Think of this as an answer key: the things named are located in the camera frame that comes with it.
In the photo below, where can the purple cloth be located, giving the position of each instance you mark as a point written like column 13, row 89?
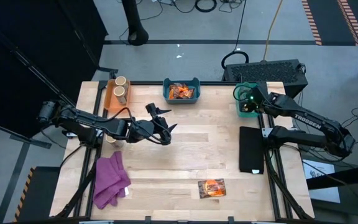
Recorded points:
column 109, row 183

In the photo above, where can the black curved pole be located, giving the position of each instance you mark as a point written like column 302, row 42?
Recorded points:
column 134, row 18

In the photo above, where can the black metal beam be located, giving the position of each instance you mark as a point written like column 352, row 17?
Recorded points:
column 346, row 175

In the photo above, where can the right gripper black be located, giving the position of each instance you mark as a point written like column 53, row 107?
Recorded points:
column 263, row 102

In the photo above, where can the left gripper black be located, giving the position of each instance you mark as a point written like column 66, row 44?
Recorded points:
column 145, row 130

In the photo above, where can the black yellow-striped floor mat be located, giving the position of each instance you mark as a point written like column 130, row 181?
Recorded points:
column 42, row 196

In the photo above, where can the black perforated computer tower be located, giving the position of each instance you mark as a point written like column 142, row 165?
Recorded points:
column 266, row 73

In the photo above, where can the blue-grey plastic bin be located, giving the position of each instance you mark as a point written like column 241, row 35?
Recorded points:
column 182, row 101

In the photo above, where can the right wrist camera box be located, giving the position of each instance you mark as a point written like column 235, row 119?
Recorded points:
column 251, row 101

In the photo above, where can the black aluminium table frame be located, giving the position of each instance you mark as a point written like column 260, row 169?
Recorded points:
column 148, row 82

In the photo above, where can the black curtain partition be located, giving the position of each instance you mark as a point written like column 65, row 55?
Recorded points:
column 26, row 46

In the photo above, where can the white sheet with drawing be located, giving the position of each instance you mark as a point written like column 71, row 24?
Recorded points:
column 325, row 193

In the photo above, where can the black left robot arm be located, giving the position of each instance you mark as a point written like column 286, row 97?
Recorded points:
column 82, row 119

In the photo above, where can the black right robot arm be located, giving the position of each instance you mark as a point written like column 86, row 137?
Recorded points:
column 309, row 121

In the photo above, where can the black hazard-striped floor mat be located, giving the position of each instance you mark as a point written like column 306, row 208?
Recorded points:
column 331, row 18

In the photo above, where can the orange plastic bin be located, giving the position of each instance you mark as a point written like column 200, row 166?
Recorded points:
column 109, row 102

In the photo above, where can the teal plastic bin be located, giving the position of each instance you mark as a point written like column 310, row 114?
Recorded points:
column 247, row 115

